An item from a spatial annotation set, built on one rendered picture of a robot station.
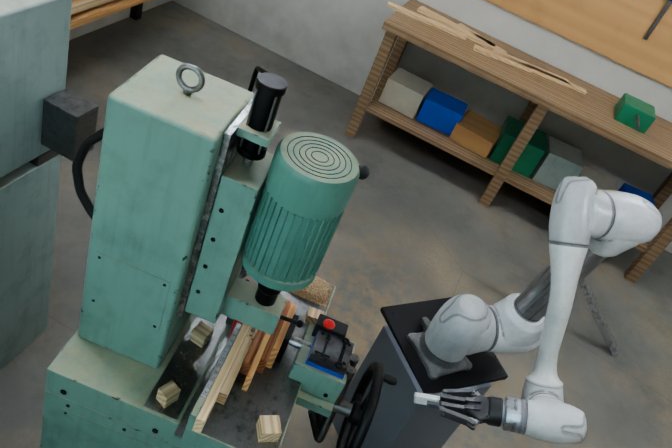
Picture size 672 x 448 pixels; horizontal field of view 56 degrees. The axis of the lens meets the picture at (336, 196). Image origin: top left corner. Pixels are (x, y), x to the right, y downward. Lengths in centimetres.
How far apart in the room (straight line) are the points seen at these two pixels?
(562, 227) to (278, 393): 83
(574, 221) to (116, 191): 111
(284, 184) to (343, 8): 361
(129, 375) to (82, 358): 12
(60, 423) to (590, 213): 146
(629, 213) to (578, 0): 275
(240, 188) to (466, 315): 103
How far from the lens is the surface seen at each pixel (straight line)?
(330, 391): 162
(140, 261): 144
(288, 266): 133
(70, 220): 318
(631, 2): 441
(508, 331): 216
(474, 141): 427
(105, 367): 168
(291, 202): 122
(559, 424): 181
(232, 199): 128
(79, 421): 178
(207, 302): 150
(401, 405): 225
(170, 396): 160
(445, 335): 211
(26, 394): 259
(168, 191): 128
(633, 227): 182
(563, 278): 175
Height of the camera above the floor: 218
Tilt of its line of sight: 36 degrees down
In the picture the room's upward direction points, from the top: 23 degrees clockwise
